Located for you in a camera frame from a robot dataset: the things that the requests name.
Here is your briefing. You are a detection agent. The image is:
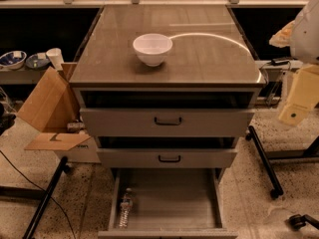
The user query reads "grey open bottom drawer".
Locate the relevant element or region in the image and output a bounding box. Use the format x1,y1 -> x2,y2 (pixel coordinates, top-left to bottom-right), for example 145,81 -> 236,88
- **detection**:
98,168 -> 237,239

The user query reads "black stand leg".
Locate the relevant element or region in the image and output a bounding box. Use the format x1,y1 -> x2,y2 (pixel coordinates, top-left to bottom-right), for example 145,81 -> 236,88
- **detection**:
245,125 -> 283,199
22,156 -> 68,239

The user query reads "black floor cable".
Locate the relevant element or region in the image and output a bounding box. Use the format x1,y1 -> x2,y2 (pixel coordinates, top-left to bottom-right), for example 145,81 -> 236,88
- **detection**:
0,149 -> 78,239

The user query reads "black power adapter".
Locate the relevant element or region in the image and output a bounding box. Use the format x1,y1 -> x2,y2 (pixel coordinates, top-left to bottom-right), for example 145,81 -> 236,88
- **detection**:
270,57 -> 294,66

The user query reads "grey top drawer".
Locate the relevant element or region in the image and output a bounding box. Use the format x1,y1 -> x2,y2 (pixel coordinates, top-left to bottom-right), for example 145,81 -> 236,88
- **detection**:
81,91 -> 254,137

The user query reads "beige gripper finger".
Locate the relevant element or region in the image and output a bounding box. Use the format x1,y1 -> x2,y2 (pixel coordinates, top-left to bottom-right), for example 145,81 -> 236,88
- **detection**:
278,65 -> 319,126

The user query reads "grey drawer cabinet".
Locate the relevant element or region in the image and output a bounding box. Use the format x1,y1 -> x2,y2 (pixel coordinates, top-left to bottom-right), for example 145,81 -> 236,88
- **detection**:
68,4 -> 267,181

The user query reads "brown cardboard box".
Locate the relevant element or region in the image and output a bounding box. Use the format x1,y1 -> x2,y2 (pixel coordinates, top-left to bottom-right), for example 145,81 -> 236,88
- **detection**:
18,67 -> 100,163

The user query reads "blue patterned bowl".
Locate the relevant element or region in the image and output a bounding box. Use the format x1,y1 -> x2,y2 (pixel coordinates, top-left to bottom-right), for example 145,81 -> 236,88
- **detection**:
0,51 -> 27,70

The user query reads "black caster wheel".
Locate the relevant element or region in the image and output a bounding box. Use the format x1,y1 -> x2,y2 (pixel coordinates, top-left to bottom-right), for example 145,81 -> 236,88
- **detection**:
288,214 -> 319,230

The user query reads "black left stand leg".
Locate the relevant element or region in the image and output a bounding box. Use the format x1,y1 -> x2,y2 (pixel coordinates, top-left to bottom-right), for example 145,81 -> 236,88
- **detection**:
22,156 -> 68,239

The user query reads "white ceramic bowl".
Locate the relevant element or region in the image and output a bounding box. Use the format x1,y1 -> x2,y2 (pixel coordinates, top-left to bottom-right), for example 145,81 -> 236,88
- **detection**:
133,33 -> 172,67

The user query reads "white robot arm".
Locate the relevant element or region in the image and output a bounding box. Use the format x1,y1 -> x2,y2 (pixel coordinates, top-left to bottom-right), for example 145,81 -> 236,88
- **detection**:
269,0 -> 319,125

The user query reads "black right stand leg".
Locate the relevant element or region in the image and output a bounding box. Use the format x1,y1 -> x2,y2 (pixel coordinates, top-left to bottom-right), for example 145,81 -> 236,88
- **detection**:
245,125 -> 283,199

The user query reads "clear plastic water bottle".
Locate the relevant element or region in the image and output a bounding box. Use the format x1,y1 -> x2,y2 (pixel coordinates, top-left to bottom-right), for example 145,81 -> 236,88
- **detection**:
119,188 -> 133,228

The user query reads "white paper cup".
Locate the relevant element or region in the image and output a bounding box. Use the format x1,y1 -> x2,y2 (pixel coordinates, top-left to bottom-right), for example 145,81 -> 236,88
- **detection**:
46,48 -> 64,69

